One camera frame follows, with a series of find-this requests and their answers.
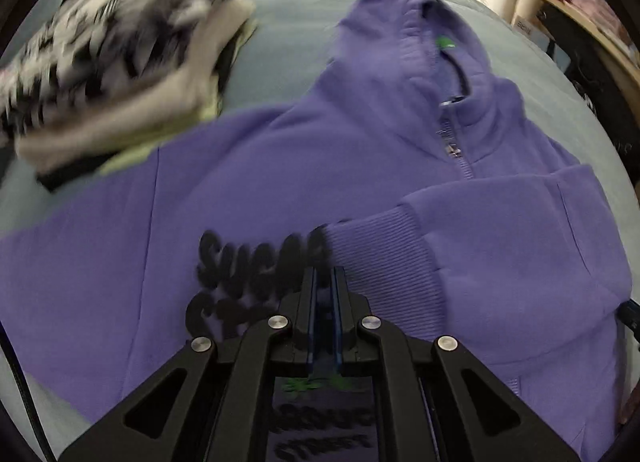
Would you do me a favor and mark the purple zip hoodie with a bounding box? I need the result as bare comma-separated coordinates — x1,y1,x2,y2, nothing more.
1,0,632,461

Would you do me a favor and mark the black folded garment bottom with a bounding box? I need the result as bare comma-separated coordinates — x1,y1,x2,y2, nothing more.
36,154,113,193

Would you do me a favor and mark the cream folded garment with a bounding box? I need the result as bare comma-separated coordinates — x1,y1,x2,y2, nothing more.
15,0,255,175

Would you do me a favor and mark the black white patterned folded garment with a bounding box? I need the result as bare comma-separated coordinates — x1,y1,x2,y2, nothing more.
1,0,229,144

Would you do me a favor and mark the blue-grey bed blanket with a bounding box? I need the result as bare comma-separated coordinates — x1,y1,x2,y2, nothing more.
1,0,639,456

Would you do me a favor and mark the wooden bookshelf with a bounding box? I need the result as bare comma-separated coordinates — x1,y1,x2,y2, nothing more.
542,0,639,84

